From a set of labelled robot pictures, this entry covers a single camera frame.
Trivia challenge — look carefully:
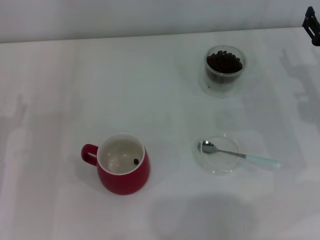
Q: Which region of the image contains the blue-handled metal spoon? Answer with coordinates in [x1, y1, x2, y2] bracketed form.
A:
[201, 139, 281, 169]

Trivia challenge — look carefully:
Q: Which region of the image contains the glass cup of coffee beans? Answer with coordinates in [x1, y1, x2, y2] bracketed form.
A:
[206, 49, 244, 83]

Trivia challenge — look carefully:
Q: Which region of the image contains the round clear glass dish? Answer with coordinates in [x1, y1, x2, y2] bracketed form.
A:
[194, 133, 241, 177]

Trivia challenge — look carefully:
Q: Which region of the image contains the red ceramic mug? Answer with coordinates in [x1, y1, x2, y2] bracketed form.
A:
[80, 132, 152, 196]

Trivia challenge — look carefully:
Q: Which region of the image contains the double-wall glass cup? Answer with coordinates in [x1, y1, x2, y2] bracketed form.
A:
[198, 44, 256, 97]

